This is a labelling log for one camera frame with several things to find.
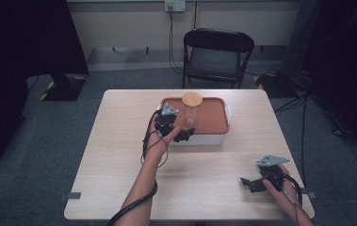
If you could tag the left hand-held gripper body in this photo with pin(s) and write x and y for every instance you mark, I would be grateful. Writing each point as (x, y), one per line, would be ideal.
(166, 121)

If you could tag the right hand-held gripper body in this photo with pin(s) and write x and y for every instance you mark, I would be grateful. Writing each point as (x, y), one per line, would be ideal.
(272, 171)

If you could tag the clear glass jar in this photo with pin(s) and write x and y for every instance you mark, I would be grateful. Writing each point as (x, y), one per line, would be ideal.
(191, 116)

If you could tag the white box with orange lid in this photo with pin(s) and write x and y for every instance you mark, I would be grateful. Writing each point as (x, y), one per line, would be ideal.
(210, 121)

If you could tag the round wooden jar lid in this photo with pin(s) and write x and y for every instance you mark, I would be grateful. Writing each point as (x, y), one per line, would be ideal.
(192, 99)

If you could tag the person's right hand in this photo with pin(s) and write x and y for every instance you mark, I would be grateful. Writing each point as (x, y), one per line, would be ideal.
(278, 191)

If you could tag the person's left hand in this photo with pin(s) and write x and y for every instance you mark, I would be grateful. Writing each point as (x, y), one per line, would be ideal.
(157, 147)

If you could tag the black folding chair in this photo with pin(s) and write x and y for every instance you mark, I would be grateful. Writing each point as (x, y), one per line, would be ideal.
(217, 58)

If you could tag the black stand base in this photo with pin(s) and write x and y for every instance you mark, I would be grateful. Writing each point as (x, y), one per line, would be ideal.
(64, 88)
(275, 84)

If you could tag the black curtain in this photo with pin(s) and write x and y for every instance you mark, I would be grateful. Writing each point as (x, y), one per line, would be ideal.
(25, 47)
(345, 69)

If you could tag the grey table bracket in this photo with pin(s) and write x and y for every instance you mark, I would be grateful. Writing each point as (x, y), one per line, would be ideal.
(71, 196)
(309, 193)

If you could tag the white wall socket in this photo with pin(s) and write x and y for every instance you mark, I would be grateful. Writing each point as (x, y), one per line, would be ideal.
(175, 5)

